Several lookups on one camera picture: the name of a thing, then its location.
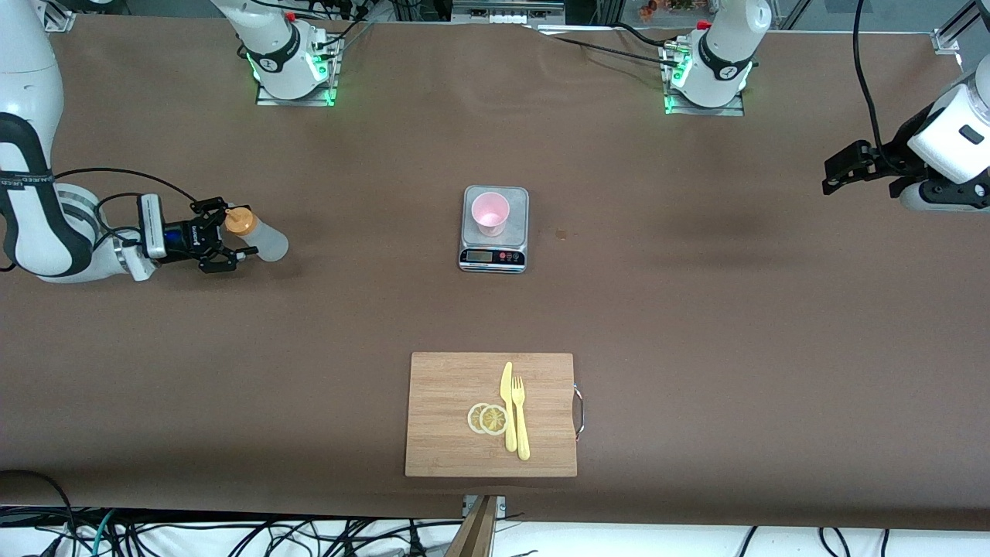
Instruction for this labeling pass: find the yellow plastic knife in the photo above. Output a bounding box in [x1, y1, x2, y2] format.
[500, 361, 517, 453]

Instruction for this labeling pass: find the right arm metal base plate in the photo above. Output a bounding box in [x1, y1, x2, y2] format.
[255, 35, 339, 108]

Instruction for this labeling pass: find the pink plastic cup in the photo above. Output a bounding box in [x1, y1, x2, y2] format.
[471, 192, 510, 237]

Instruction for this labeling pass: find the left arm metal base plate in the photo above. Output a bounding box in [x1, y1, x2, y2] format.
[664, 39, 746, 117]

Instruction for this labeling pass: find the wooden bar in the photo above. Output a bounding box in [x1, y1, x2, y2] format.
[445, 495, 500, 557]

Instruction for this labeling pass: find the silver digital kitchen scale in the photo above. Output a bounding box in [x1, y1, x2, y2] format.
[459, 185, 530, 274]

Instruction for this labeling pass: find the wooden cutting board with handle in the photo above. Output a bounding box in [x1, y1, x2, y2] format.
[405, 352, 585, 478]

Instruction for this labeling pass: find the tray of toy food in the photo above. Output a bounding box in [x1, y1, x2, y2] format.
[638, 0, 712, 15]

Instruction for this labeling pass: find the sauce bottle with orange cap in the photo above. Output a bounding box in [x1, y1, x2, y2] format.
[224, 204, 289, 262]

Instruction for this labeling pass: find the teal cable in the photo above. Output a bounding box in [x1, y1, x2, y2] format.
[91, 509, 118, 557]

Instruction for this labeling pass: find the black cable loop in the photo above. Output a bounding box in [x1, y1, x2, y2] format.
[0, 470, 78, 557]

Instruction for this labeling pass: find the yellow plastic fork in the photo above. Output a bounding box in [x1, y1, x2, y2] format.
[511, 376, 531, 461]

